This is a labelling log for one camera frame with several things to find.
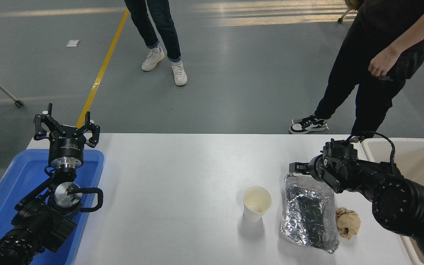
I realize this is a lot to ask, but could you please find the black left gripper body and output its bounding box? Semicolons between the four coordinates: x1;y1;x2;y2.
48;131;87;162

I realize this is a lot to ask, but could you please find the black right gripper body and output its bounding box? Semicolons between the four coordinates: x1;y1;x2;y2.
308;155;325;181

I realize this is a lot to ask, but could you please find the white paper cup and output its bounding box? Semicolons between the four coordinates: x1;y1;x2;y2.
243;186;272;222

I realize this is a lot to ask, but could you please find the person's hand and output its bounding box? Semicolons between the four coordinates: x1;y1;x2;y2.
368;48;401;77

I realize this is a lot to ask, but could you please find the crumpled silver foil tray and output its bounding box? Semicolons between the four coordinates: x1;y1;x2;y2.
280;172;340;254

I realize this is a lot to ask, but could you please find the crumpled tan paper ball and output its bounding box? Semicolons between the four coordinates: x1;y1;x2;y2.
335;207;361;240

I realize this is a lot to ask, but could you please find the blue plastic tray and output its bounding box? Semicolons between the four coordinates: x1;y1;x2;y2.
0;148;105;265

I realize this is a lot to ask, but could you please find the large pale bin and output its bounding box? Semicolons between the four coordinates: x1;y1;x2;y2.
361;138;424;265

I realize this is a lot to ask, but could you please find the person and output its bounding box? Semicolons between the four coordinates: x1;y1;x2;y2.
124;0;188;87
289;0;424;142

